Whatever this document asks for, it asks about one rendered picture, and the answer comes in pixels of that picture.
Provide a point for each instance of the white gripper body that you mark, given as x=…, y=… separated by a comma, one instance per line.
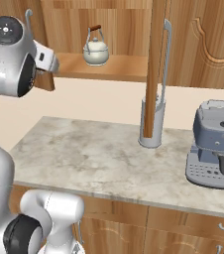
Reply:
x=54, y=60

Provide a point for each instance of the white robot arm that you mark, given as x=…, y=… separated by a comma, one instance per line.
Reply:
x=8, y=66

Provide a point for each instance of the carved wooden base cabinet door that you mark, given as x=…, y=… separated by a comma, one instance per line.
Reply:
x=180, y=243
x=114, y=239

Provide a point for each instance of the grey cylindrical canister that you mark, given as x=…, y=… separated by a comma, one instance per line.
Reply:
x=153, y=140

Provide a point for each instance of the wooden drawer front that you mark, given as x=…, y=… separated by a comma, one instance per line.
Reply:
x=190, y=225
x=117, y=208

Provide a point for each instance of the grey espresso coffee machine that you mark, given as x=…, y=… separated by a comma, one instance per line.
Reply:
x=214, y=145

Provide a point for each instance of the wooden wall cabinet body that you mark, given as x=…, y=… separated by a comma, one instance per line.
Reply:
x=117, y=67

